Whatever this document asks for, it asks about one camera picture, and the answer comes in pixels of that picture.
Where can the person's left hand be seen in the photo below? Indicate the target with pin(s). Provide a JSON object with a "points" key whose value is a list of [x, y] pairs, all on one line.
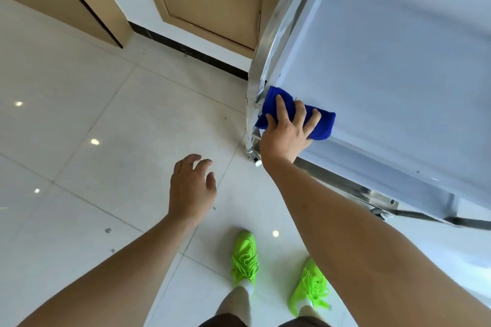
{"points": [[190, 194]]}

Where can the person's right hand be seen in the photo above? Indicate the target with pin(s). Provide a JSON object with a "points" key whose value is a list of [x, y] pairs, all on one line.
{"points": [[282, 142]]}

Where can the person's left thumb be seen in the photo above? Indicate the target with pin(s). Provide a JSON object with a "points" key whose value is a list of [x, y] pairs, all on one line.
{"points": [[211, 182]]}

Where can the person's right middle finger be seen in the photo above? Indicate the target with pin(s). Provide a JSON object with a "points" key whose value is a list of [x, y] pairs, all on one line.
{"points": [[300, 113]]}

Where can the person's right thumb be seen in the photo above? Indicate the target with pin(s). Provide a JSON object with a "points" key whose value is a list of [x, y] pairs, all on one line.
{"points": [[271, 121]]}

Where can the blue cleaning cloth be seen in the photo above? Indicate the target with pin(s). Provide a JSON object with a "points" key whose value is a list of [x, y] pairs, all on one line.
{"points": [[324, 123]]}

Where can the person's right forearm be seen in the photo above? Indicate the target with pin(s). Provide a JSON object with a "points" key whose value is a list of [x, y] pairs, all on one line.
{"points": [[356, 246]]}

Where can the person's left forearm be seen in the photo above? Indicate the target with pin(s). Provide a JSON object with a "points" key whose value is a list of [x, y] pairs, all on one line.
{"points": [[115, 280]]}

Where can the neon green left shoe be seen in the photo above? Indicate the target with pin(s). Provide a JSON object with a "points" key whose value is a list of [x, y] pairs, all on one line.
{"points": [[244, 252]]}

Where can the neon green shoe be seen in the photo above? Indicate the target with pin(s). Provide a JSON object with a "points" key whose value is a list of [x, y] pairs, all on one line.
{"points": [[310, 284], [244, 252]]}

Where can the white steel-framed refrigerator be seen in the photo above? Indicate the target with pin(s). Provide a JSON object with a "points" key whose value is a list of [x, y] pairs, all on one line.
{"points": [[383, 70]]}

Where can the black baseboard strip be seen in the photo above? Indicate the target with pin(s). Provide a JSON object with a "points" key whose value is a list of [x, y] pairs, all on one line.
{"points": [[188, 50]]}

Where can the white left sock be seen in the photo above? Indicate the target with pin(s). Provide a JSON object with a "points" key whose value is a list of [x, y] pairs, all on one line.
{"points": [[247, 287]]}

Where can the white sock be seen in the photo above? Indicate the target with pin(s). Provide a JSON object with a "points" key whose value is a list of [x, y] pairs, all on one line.
{"points": [[247, 287], [305, 303]]}

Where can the person's left leg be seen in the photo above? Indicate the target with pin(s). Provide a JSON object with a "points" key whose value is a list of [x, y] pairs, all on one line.
{"points": [[234, 307]]}

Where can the person's leg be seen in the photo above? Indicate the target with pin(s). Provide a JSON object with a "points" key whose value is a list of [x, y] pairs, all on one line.
{"points": [[234, 307], [311, 313]]}

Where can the dark shorts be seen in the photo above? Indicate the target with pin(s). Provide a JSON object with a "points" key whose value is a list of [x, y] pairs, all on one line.
{"points": [[218, 322]]}

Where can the neon green right shoe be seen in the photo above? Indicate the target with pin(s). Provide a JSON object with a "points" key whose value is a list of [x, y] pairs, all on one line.
{"points": [[310, 284]]}

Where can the white right sock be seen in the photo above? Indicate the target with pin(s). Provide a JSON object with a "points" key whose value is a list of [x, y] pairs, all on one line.
{"points": [[305, 303]]}

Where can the person's right leg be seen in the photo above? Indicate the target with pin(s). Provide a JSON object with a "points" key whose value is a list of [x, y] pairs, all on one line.
{"points": [[311, 313]]}

